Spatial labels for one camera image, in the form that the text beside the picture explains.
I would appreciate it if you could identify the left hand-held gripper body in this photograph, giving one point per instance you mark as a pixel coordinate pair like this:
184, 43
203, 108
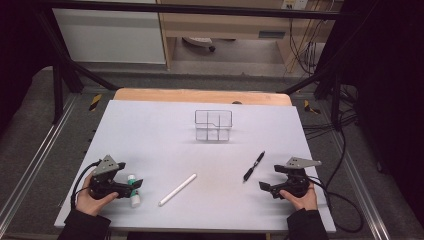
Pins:
103, 183

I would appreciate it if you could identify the white cabinet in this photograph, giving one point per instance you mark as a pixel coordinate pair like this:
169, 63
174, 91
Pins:
110, 36

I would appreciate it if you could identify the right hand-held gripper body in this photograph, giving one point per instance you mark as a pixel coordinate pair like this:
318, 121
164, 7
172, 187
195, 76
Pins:
296, 181

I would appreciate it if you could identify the black curtain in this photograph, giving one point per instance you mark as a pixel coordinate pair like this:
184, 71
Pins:
393, 100
20, 50

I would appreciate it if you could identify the clear plastic pen holder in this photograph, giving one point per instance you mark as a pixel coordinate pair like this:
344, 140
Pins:
213, 133

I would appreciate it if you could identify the wooden table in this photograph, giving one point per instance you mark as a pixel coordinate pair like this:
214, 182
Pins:
200, 96

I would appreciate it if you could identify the person's left hand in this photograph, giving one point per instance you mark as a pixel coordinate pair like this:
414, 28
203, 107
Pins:
88, 205

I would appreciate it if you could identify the yellow black floor tape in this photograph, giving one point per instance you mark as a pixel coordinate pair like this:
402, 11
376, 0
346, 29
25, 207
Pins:
310, 107
95, 102

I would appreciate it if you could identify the person's right hand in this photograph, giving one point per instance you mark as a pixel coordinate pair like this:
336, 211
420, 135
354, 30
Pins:
305, 202

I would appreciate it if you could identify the black pen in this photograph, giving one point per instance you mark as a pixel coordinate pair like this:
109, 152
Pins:
254, 166

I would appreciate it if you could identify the light wooden desk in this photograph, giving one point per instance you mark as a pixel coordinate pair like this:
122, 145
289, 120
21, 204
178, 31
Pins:
226, 23

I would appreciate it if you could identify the white table board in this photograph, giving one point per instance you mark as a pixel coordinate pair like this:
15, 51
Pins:
173, 156

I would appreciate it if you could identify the office chair base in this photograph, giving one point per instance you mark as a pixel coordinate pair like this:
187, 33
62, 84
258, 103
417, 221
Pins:
200, 41

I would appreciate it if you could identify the black metal frame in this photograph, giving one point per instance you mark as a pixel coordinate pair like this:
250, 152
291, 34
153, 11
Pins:
200, 9

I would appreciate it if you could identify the white green glue stick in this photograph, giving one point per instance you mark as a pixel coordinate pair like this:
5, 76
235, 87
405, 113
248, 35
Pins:
135, 198

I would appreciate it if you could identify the white pen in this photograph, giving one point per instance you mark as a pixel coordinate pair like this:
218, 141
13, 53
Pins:
177, 189

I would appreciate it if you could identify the aluminium floor rail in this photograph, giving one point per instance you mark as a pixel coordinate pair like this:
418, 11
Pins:
363, 190
40, 156

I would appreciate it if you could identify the wall socket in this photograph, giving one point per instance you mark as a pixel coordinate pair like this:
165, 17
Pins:
295, 4

